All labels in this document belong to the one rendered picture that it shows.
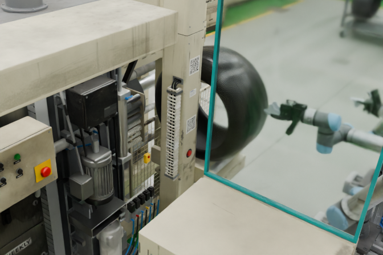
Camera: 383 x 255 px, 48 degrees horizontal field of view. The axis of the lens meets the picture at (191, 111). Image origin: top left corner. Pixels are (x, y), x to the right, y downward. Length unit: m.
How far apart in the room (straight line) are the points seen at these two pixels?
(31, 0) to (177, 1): 0.55
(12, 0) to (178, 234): 0.91
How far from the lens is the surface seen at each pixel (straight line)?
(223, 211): 1.44
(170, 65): 1.84
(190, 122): 1.96
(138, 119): 2.35
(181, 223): 1.38
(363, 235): 2.31
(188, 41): 1.76
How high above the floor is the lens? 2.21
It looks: 28 degrees down
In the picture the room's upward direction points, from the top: 3 degrees clockwise
